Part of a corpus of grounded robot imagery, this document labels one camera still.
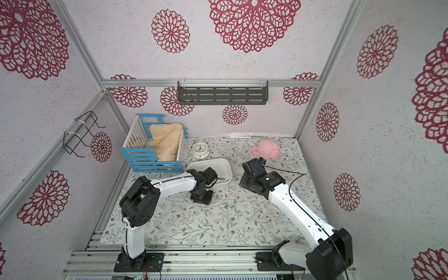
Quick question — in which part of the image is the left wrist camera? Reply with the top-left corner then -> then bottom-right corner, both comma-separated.
203,168 -> 218,189

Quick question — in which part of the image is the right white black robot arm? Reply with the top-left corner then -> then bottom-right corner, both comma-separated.
240,171 -> 353,280

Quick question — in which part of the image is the aluminium front rail frame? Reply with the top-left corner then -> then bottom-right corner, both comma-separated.
62,249 -> 358,276

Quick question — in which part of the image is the cream fluffy cloth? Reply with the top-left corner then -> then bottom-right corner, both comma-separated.
145,123 -> 183,162

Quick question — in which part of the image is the black wire wall rack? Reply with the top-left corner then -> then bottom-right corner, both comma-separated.
62,110 -> 105,158

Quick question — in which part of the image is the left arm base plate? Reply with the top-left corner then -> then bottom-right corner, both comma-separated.
113,251 -> 165,273

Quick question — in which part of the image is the blue white slatted crate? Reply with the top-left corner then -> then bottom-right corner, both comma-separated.
121,114 -> 187,173

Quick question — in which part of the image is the white round alarm clock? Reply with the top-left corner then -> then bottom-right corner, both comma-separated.
189,142 -> 210,160

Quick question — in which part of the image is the pink plush toy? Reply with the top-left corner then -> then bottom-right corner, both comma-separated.
250,138 -> 281,160

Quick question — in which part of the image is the grey wall shelf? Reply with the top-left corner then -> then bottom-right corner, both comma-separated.
177,80 -> 269,106

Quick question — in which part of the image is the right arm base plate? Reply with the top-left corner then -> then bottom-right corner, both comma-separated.
255,252 -> 305,272

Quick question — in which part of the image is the white plastic storage box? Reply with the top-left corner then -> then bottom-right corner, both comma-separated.
187,158 -> 233,186

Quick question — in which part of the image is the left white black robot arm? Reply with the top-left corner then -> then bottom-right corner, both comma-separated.
120,168 -> 218,261

